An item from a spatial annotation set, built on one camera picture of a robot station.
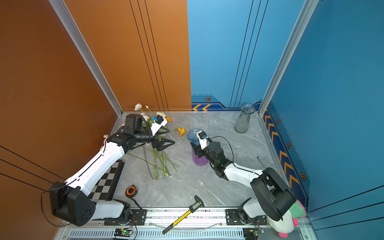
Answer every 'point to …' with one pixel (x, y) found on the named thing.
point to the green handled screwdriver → (261, 161)
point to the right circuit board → (252, 233)
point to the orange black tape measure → (131, 191)
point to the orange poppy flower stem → (182, 130)
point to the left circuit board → (123, 232)
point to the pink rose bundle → (154, 159)
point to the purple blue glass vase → (193, 137)
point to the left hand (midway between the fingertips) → (171, 135)
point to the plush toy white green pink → (286, 225)
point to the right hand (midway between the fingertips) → (195, 139)
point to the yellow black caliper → (192, 209)
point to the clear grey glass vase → (242, 123)
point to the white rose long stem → (163, 114)
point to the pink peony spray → (105, 136)
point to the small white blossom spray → (138, 107)
